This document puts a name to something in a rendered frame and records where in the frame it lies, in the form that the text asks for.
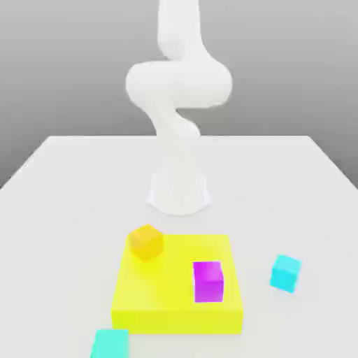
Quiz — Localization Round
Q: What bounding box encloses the small orange cube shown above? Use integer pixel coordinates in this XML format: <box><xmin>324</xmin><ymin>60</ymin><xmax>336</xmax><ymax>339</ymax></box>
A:
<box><xmin>128</xmin><ymin>223</ymin><xmax>164</xmax><ymax>263</ymax></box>

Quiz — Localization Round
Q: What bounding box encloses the small magenta cube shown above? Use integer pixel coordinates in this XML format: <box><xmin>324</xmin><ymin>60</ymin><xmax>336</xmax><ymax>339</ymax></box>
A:
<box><xmin>192</xmin><ymin>260</ymin><xmax>225</xmax><ymax>303</ymax></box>

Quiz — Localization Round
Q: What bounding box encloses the small cyan cube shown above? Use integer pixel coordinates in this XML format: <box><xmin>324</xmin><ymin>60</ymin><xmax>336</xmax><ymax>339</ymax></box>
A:
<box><xmin>269</xmin><ymin>254</ymin><xmax>303</xmax><ymax>294</ymax></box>

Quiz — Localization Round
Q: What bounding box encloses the small turquoise cube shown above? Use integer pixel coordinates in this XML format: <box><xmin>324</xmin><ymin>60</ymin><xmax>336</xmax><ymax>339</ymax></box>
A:
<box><xmin>89</xmin><ymin>329</ymin><xmax>130</xmax><ymax>358</ymax></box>

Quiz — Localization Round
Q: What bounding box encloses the large yellow box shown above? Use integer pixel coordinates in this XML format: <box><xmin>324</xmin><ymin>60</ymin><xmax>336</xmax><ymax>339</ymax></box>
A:
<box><xmin>110</xmin><ymin>234</ymin><xmax>244</xmax><ymax>336</ymax></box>

